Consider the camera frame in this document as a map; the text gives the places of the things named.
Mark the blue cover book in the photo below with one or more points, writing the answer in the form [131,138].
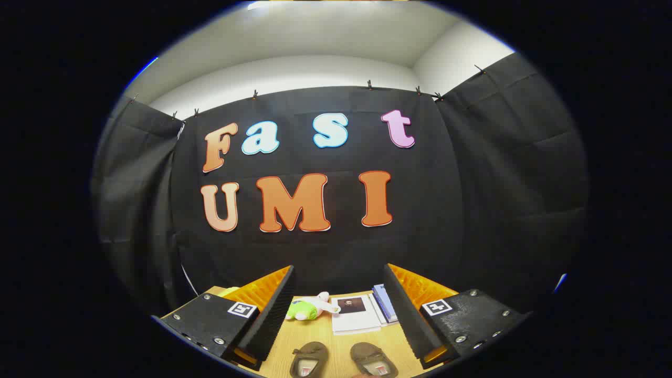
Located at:
[384,302]

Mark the brown fuzzy shoe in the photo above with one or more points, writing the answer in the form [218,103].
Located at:
[308,359]
[374,359]

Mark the white book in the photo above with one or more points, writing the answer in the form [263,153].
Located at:
[356,315]

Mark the blue spine book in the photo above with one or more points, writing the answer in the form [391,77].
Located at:
[376,310]

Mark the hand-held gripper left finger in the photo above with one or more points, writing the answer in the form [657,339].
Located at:
[273,320]

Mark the yellow round plush toy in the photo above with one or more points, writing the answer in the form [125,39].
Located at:
[229,291]

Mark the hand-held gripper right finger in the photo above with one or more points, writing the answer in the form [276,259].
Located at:
[407,320]

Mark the green plush toy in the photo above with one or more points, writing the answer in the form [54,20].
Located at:
[302,310]

